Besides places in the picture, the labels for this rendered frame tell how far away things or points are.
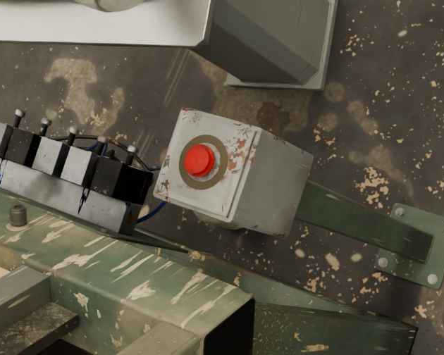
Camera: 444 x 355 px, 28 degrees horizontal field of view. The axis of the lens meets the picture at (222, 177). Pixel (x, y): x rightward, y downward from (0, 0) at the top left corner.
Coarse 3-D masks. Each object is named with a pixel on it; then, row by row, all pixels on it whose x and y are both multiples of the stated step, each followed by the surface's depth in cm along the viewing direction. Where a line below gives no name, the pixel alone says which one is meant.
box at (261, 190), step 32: (192, 128) 108; (224, 128) 106; (256, 128) 105; (256, 160) 105; (288, 160) 112; (160, 192) 109; (192, 192) 107; (224, 192) 105; (256, 192) 107; (288, 192) 115; (256, 224) 109; (288, 224) 117
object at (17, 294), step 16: (16, 272) 119; (32, 272) 119; (0, 288) 115; (16, 288) 115; (32, 288) 116; (48, 288) 119; (0, 304) 112; (16, 304) 114; (32, 304) 117; (0, 320) 112; (16, 320) 115
